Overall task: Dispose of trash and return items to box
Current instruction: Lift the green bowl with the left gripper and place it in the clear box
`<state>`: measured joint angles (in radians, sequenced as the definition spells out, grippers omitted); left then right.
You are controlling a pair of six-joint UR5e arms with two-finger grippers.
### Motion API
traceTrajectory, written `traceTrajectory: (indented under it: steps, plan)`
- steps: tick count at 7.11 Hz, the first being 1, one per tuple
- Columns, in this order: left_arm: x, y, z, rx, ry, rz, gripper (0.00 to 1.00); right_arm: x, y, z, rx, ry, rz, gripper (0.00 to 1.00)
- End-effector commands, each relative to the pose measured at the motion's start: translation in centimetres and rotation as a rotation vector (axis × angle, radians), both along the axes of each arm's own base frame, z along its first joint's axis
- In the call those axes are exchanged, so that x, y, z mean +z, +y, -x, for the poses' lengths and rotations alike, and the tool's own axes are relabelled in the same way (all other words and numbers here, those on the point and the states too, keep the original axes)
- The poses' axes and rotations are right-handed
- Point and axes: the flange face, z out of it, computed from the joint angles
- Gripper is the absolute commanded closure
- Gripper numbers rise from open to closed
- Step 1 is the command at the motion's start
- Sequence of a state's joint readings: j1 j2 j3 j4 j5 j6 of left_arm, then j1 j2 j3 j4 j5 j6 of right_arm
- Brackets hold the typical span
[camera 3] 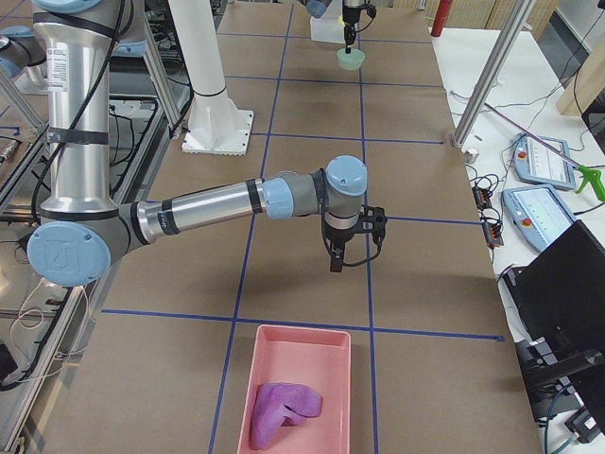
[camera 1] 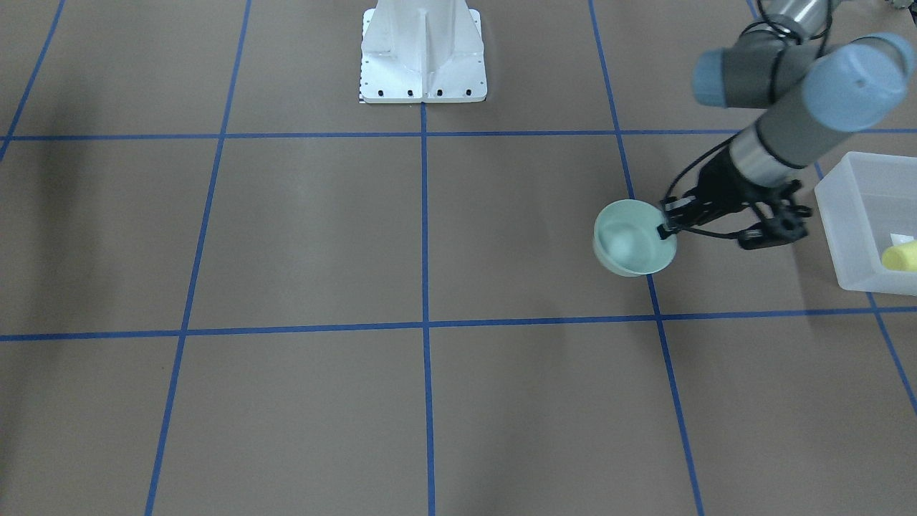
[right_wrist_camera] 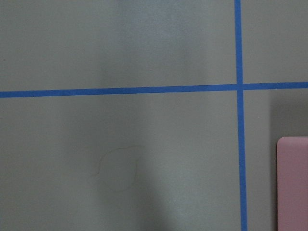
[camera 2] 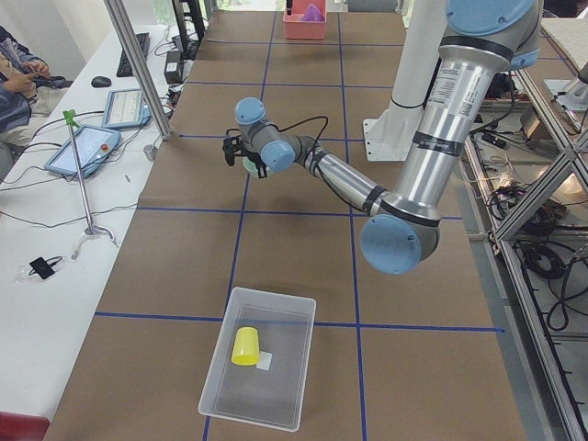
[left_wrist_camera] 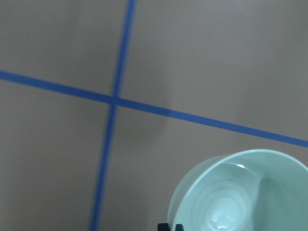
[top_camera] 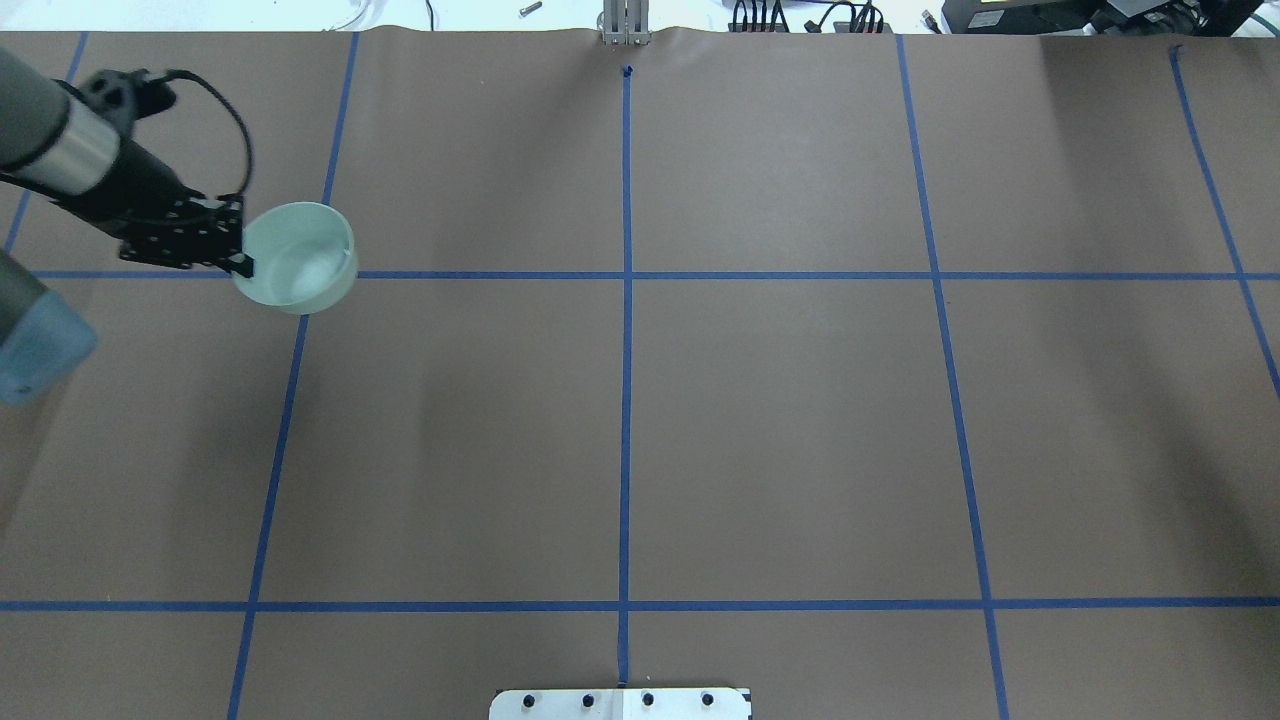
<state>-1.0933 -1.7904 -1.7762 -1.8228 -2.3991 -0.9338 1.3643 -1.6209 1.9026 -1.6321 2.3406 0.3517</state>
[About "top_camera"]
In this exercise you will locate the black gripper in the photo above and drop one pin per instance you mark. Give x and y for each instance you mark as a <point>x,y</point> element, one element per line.
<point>135,186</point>

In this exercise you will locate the mint green bowl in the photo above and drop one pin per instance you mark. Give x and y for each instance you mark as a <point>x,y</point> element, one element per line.
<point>304,258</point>

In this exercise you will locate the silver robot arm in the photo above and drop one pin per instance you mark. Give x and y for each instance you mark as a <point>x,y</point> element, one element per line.
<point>74,146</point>

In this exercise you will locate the aluminium frame post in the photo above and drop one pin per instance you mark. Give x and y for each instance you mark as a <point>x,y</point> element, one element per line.
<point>625,23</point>

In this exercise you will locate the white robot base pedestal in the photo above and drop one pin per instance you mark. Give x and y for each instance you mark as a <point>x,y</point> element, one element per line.
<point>623,703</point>

